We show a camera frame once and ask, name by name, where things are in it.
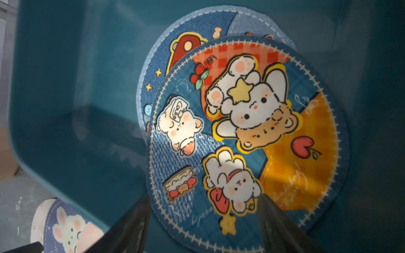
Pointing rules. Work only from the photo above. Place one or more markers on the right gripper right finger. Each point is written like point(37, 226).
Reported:
point(280, 234)

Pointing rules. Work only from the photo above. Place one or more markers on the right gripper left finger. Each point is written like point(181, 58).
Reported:
point(129, 233)

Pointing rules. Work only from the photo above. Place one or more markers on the purple bunny coaster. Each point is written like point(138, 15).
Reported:
point(66, 231)

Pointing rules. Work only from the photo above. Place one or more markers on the blue bunny bear coaster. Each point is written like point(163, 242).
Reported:
point(234, 119)

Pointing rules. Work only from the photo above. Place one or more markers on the teal plastic storage box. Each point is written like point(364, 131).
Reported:
point(73, 121)

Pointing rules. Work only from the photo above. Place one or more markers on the blue bear picnic coaster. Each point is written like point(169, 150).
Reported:
point(190, 32)

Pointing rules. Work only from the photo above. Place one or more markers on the pink swirl coaster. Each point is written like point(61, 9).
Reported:
point(38, 228)

